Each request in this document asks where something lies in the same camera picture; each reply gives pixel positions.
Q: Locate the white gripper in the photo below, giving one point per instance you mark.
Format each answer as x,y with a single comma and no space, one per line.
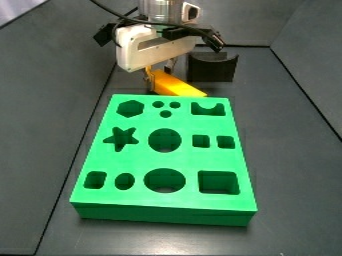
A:
145,45

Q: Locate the yellow rectangular block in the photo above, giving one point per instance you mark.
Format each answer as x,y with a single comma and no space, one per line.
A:
165,84

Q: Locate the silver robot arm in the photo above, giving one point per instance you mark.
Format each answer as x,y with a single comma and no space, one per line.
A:
158,12

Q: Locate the black curved fixture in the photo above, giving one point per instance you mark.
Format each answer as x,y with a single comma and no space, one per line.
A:
210,67

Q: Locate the green shape sorter board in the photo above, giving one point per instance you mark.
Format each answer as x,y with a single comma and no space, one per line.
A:
166,163

